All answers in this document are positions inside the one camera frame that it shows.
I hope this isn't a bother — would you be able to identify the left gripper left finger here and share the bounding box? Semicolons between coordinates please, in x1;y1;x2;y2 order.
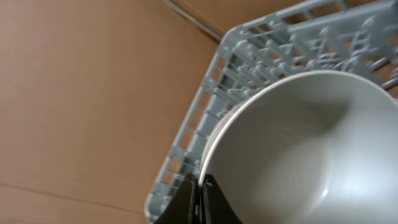
154;173;198;224

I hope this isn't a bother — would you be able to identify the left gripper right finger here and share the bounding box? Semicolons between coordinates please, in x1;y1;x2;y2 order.
201;174;243;224

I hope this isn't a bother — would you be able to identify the grey bowl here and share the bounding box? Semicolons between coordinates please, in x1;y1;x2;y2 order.
198;70;397;223

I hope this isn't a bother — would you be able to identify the grey plastic dishwasher rack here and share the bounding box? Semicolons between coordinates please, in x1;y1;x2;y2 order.
144;1;397;223

